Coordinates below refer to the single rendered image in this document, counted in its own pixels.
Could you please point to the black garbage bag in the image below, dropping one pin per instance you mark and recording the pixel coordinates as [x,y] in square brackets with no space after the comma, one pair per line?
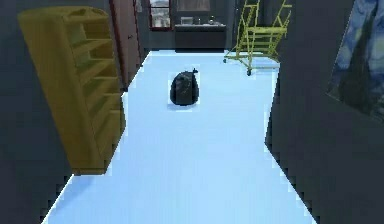
[184,88]

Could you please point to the dark kitchen counter cabinet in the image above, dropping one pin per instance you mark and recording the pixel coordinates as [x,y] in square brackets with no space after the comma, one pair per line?
[200,36]

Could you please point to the dark red room door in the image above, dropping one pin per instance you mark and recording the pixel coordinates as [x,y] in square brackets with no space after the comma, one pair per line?
[128,43]

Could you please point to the yellow rolling ladder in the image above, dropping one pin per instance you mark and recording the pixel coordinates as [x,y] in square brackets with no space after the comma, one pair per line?
[258,36]

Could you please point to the red framed window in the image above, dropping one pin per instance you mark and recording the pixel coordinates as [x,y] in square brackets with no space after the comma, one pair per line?
[160,15]

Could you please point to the grey curtained window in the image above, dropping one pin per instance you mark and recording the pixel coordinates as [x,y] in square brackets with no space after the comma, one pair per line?
[193,4]

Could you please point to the yellow wooden bookshelf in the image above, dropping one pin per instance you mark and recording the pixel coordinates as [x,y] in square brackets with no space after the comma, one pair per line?
[70,83]

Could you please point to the blue swirl framed painting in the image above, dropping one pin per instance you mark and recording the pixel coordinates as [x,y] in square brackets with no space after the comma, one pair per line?
[361,63]

